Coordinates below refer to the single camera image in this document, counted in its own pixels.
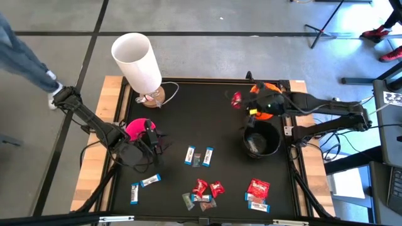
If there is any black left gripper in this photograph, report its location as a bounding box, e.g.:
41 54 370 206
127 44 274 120
127 118 173 166

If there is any black aluminium table frame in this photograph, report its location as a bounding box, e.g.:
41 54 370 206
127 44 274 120
0 77 402 226

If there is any large red Skittles packet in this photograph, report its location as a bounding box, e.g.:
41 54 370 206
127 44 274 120
246 178 271 199

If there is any grey lamp cable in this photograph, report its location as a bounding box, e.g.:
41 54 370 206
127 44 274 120
156 81 180 106

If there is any black tripod stand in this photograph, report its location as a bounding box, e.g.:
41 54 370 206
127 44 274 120
303 0 354 50

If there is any orange pumpkin bucket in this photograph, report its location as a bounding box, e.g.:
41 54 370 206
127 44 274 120
249 82 283 122

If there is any grey furniture foot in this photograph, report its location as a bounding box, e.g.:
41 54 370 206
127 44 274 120
0 133 24 148

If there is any clear green candy bag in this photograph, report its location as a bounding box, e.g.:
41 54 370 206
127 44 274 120
182 192 195 211

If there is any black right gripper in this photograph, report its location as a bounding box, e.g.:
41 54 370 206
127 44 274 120
239 89 286 126

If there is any black cable bundle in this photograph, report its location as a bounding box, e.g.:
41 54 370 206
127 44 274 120
313 124 402 163

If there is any clear plastic wrap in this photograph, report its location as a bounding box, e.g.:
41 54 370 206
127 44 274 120
135 90 160 104

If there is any white shade table lamp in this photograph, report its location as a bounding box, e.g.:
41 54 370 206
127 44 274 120
111 32 166 109

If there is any person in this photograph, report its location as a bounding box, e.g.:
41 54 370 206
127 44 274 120
0 12 65 110
359 0 402 63

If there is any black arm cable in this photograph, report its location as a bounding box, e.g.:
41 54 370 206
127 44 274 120
79 140 104 172

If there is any pink pumpkin bucket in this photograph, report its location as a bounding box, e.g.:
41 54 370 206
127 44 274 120
125 117 158 143

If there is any printed marker paper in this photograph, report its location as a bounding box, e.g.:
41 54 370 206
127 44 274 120
382 90 402 107

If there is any silver frame bracket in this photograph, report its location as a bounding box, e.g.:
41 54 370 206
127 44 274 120
99 215 135 223
272 218 310 226

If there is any black pumpkin bucket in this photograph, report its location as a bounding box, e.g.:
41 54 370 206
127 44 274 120
242 120 282 159

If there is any grey office desk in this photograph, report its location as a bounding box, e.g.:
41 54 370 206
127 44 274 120
369 161 402 226
372 78 402 168

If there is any computer keyboard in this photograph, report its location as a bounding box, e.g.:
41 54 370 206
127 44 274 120
386 166 402 216

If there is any black desk leg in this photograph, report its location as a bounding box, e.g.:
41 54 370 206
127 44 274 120
323 146 383 175
341 61 402 92

